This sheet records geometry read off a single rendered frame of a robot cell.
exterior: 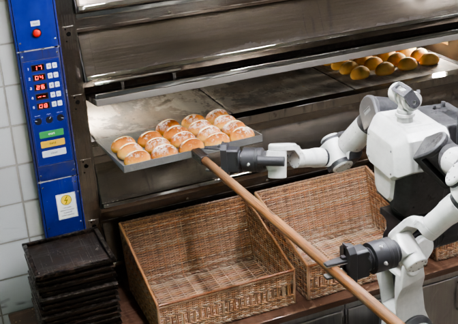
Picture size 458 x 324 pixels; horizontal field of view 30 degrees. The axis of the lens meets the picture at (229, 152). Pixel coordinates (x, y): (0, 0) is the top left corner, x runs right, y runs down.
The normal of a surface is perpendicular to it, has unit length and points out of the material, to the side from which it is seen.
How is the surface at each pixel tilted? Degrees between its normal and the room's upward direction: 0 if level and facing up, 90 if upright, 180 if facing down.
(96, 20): 90
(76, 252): 0
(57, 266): 0
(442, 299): 90
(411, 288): 114
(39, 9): 90
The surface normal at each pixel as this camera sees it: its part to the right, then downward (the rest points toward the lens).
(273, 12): 0.34, 0.00
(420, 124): -0.06, -0.92
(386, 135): -0.72, -0.54
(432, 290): 0.39, 0.36
